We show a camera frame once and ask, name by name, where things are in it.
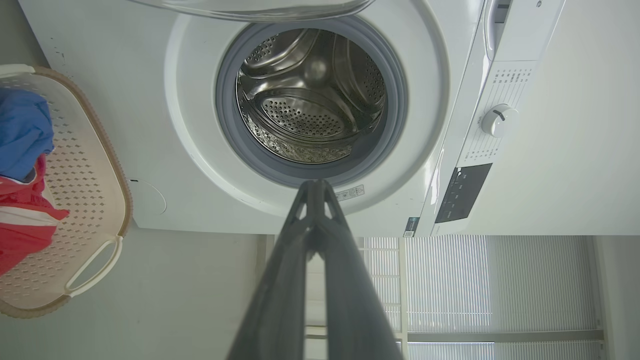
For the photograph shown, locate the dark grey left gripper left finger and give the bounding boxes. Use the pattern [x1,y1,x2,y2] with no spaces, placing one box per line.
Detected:
[227,180,321,360]

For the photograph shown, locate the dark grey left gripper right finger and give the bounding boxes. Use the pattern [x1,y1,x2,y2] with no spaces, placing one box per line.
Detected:
[315,180,404,360]

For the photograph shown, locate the round black glass washer door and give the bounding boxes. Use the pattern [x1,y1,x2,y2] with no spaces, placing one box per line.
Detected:
[125,0,377,23]

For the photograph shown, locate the white front-load washing machine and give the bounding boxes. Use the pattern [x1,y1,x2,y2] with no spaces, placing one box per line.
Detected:
[17,0,568,238]

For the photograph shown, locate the white window blinds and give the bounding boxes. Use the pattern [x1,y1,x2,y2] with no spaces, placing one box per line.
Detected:
[357,235,607,360]

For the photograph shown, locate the small white warning label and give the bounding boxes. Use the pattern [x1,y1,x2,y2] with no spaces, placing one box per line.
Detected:
[335,184,365,202]

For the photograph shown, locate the black washer display panel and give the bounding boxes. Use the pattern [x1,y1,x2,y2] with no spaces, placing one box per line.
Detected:
[434,162,494,224]

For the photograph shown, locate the round white filter cover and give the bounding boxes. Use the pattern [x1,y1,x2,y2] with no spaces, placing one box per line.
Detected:
[127,178,167,217]

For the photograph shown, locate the steel perforated washer drum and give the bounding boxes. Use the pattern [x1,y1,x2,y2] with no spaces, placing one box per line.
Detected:
[236,28,388,165]

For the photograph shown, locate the white woven plastic laundry basket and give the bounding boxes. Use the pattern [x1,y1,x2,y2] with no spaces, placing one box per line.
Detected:
[0,64,134,319]

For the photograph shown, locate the white round control knob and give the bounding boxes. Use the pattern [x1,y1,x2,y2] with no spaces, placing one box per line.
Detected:
[481,103,520,139]

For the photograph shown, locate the red and white jersey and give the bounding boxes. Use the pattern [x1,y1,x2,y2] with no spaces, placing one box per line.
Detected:
[0,154,71,276]

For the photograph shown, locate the blue garment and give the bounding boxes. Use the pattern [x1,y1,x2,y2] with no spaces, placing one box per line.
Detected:
[0,88,55,182]

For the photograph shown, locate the white detergent drawer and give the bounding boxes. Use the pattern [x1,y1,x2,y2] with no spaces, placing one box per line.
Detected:
[483,0,513,62]

